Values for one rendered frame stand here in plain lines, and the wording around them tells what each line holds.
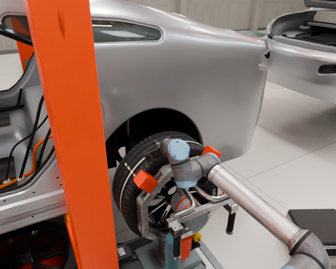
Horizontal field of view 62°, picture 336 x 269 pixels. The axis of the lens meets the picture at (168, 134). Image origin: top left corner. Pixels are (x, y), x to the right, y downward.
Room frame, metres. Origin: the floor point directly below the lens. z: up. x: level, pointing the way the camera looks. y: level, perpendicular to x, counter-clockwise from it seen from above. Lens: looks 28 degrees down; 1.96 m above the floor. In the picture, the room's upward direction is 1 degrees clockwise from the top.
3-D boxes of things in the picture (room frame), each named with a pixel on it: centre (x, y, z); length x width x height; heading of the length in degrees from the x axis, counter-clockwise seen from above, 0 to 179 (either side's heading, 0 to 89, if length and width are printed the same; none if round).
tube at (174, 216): (1.10, -0.06, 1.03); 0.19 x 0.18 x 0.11; 29
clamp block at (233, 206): (1.16, -0.33, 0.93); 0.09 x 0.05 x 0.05; 29
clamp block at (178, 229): (1.00, -0.04, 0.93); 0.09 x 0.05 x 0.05; 29
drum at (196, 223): (1.20, -0.12, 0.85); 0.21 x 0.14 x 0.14; 29
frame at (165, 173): (1.26, -0.09, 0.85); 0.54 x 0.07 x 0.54; 119
